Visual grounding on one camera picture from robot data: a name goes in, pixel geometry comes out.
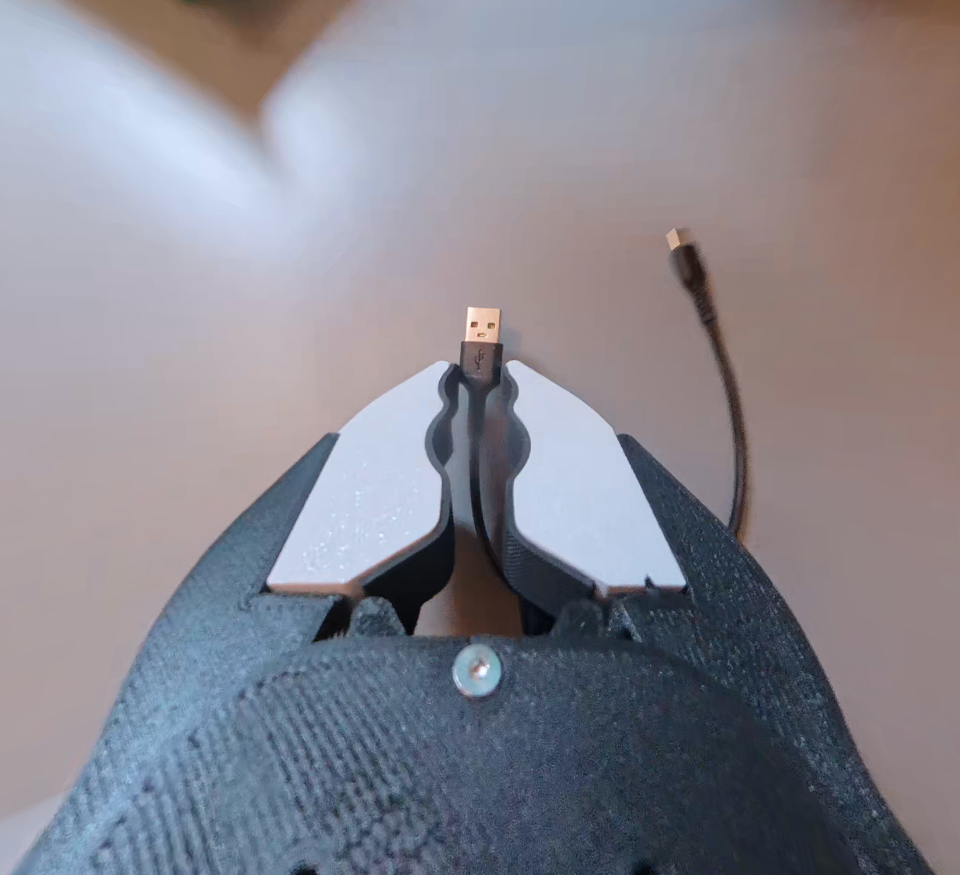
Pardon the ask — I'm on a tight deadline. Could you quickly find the black usb cable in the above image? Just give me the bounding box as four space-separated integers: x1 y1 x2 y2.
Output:
457 227 751 617

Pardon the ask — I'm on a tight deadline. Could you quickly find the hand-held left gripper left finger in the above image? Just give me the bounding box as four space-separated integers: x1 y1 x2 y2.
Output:
267 359 456 589

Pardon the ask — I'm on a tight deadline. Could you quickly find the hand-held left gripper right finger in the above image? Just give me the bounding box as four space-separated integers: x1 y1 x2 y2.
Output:
502 357 689 597

